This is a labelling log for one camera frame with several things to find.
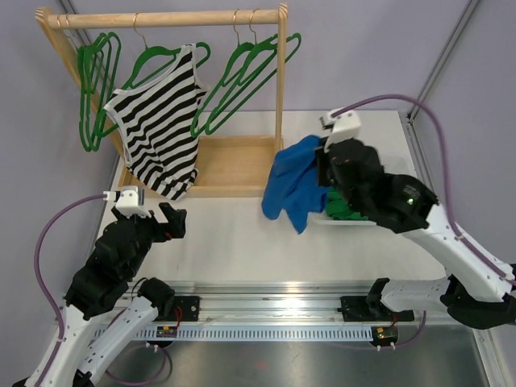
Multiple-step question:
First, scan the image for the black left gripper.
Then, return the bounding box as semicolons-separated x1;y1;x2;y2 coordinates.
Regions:
113;202;186;277

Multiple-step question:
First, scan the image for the green tank top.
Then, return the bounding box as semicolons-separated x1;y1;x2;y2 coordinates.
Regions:
325;188;368;221

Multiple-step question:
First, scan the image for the blue tank top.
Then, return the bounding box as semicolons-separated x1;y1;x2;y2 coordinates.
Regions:
261;135;330;234

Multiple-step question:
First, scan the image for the striped black white tank top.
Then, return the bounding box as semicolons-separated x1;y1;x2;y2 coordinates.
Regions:
103;44;208;201

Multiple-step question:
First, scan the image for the green hanger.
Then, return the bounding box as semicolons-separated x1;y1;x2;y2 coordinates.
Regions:
190;9;255;138
201;33;282;135
94;13;211;138

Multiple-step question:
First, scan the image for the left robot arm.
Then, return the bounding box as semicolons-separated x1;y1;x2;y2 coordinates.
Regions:
17;186;187;386

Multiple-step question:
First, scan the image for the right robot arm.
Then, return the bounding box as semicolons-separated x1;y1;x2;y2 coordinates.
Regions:
314;138;515;330

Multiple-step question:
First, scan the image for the white plastic basket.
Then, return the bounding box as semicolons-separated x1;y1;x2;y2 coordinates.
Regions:
310;152;422;227

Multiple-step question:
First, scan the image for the wooden clothes rack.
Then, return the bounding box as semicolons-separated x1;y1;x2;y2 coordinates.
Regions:
35;3;288;198

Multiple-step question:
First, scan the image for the bunch of green hangers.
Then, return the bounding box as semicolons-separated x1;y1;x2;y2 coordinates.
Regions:
75;31;122;152

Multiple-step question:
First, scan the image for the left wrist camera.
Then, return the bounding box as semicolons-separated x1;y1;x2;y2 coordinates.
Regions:
103;185;151;218

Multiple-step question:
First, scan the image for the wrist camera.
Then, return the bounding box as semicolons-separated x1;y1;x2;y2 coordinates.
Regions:
103;185;151;218
320;109;361;153

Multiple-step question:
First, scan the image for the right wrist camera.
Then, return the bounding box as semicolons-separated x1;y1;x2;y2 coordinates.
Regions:
320;109;361;153

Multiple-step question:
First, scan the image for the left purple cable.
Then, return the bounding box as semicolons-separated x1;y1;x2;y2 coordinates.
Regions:
33;193;174;385

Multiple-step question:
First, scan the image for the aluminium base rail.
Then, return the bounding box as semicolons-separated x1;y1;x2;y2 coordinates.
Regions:
54;281;495;327

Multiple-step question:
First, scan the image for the white slotted cable duct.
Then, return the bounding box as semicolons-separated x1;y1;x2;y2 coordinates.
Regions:
134;326;372;342

